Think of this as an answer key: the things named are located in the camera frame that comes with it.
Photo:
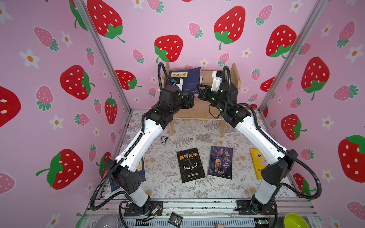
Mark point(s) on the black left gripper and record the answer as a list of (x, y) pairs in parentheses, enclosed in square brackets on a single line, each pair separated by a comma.
[(187, 101)]

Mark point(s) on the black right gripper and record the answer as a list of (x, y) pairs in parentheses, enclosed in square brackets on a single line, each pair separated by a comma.
[(204, 94)]

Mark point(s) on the dark old man book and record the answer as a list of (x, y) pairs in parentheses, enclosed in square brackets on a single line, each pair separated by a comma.
[(220, 162)]

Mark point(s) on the black antler cover book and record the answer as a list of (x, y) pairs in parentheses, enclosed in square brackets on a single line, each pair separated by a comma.
[(190, 165)]

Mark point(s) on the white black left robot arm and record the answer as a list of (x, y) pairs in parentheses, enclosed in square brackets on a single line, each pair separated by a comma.
[(153, 123)]

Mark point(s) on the navy book behind left arm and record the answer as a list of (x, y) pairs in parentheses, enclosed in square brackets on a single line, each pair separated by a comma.
[(140, 171)]

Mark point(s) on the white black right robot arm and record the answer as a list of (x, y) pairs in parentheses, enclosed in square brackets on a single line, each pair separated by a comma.
[(245, 122)]

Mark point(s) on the Kuromi toy figurine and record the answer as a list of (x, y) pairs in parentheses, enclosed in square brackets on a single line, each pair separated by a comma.
[(163, 140)]

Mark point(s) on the yellow cartoon cover book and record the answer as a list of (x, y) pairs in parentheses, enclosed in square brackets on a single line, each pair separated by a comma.
[(259, 162)]

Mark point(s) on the small black electronic module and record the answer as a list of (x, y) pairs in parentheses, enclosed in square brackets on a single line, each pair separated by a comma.
[(175, 220)]

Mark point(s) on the lime green bowl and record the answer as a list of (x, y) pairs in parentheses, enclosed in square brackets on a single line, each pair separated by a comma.
[(294, 221)]

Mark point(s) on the grey bowl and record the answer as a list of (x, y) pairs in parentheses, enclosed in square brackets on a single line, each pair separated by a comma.
[(107, 221)]

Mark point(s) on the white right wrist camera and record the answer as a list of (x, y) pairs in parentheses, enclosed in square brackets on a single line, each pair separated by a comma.
[(218, 77)]

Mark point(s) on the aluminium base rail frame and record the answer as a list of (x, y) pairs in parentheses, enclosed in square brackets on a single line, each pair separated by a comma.
[(206, 213)]

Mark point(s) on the right aluminium corner post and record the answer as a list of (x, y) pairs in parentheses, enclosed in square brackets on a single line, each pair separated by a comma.
[(302, 36)]

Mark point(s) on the aluminium corner post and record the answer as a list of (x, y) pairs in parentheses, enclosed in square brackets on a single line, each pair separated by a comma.
[(302, 36), (102, 52)]

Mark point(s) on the left aluminium corner post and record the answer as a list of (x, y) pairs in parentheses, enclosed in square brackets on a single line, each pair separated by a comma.
[(102, 52)]

